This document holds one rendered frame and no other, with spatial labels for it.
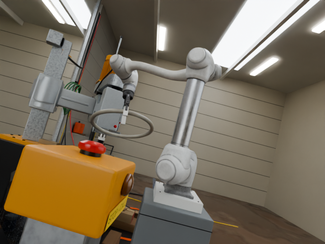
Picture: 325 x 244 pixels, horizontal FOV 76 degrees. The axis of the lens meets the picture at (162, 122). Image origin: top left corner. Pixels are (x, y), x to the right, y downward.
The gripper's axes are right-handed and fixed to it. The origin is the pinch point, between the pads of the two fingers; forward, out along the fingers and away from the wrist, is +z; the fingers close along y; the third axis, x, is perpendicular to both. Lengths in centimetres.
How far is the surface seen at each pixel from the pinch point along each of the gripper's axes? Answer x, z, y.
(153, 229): -24, 65, -8
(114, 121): 7, -30, 72
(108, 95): 18, -52, 60
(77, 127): 95, -138, 379
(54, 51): 91, -116, 89
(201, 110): -272, -302, 450
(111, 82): 16, -65, 55
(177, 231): -37, 65, -11
